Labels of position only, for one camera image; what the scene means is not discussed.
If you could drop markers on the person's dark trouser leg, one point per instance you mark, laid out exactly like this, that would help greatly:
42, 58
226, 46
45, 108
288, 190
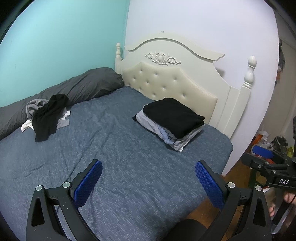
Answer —
189, 234

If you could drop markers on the hanging clothes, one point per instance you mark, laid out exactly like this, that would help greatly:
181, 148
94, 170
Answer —
281, 58

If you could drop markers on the colourful floor clutter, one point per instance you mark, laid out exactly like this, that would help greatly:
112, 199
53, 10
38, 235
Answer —
279, 142

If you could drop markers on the long dark grey pillow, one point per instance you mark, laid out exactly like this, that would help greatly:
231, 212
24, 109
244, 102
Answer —
81, 85

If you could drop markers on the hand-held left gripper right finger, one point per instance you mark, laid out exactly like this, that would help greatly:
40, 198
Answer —
209, 185

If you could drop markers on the grey garment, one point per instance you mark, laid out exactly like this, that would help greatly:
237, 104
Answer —
34, 105

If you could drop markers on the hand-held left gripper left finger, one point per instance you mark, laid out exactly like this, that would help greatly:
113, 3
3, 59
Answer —
89, 185

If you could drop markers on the cream tufted headboard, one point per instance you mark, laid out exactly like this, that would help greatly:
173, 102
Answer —
173, 81

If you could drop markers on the person's right hand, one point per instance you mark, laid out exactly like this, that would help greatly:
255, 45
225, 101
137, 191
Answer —
290, 197

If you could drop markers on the black sweater with white trim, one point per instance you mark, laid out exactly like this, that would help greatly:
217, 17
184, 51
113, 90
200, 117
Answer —
173, 118

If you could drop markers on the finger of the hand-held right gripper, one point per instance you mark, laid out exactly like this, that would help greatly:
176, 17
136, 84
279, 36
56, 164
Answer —
256, 164
262, 151

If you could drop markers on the bed with blue patterned sheet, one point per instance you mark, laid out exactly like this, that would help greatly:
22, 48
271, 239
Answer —
115, 150

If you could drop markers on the black pants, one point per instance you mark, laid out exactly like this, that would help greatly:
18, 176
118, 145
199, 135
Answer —
46, 115

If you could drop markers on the folded pale blue garment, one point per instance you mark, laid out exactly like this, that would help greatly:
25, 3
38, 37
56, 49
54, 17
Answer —
167, 136

